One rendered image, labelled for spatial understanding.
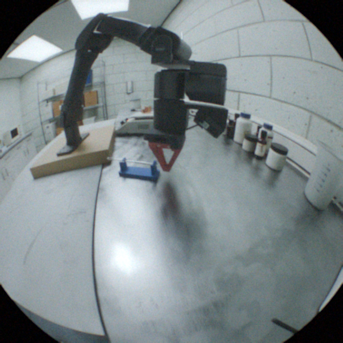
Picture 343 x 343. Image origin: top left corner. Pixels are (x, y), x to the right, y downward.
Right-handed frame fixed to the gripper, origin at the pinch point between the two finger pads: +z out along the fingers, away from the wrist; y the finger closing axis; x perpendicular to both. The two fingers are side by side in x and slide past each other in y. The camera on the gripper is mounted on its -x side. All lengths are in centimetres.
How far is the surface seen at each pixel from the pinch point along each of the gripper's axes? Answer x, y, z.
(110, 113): 170, 220, 27
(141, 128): 17.7, 28.4, 0.1
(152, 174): 2.9, -1.3, 1.4
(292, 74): -43, 27, -36
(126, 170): 9.8, -0.6, 2.2
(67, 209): 17.8, -15.9, 3.6
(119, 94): 152, 231, -12
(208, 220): -9.7, -10.8, 2.3
